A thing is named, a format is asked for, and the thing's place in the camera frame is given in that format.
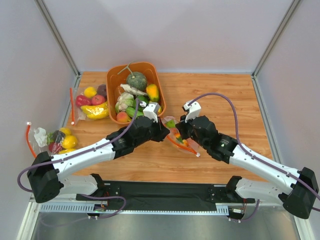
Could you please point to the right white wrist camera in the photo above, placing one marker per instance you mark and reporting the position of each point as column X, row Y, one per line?
column 192, row 109

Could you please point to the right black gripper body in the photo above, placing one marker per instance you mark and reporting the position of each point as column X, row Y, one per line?
column 183, row 128

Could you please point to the red fake pepper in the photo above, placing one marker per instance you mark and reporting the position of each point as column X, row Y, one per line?
column 81, row 100

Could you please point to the white fake garlic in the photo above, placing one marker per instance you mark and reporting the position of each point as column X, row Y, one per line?
column 134, row 91

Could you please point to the red fake apple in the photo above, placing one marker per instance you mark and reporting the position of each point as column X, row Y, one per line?
column 98, row 100

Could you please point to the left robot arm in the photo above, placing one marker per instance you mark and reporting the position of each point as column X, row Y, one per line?
column 48, row 172

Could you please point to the green fake pumpkin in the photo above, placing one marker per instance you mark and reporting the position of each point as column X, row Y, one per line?
column 137, row 80

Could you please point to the green fake apple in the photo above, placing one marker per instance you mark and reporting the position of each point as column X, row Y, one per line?
column 170, row 124

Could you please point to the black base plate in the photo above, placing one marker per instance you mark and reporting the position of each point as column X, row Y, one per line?
column 158, row 196

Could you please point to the purple fake fruit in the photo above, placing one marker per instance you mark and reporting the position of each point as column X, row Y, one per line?
column 102, row 90

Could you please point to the green fake bell pepper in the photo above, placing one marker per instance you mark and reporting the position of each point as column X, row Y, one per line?
column 142, row 101

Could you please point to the yellow fake fruit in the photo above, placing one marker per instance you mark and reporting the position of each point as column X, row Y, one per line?
column 69, row 142

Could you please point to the white fake cauliflower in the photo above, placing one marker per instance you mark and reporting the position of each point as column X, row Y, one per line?
column 124, row 101

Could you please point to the zip bag with banana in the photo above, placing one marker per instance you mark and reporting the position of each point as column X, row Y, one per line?
column 76, row 113

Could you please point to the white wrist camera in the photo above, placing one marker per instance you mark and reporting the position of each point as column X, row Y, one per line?
column 150, row 110
column 192, row 109

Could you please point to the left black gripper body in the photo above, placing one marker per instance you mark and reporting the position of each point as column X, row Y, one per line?
column 159, row 130

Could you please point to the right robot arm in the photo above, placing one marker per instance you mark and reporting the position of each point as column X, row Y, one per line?
column 295, row 189

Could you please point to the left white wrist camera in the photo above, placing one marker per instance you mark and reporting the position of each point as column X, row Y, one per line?
column 150, row 110

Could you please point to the green fake cucumber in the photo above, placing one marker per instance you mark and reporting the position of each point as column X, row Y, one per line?
column 130, row 111

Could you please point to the yellow orange fake mango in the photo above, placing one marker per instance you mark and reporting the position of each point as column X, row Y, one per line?
column 153, row 92

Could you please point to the clear zip bag orange seal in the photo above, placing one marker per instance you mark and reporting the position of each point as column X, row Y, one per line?
column 174, row 137

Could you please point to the fake yellow banana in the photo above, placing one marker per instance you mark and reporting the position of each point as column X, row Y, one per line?
column 96, row 112

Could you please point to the orange plastic basket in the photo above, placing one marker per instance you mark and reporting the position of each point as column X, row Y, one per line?
column 117, row 75

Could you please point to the zip bag near left wall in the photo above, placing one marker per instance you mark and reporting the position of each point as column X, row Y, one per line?
column 40, row 140

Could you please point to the fake peach left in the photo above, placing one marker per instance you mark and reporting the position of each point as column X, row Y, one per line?
column 123, row 117

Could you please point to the yellow fake lemon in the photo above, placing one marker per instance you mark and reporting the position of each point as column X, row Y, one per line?
column 90, row 92

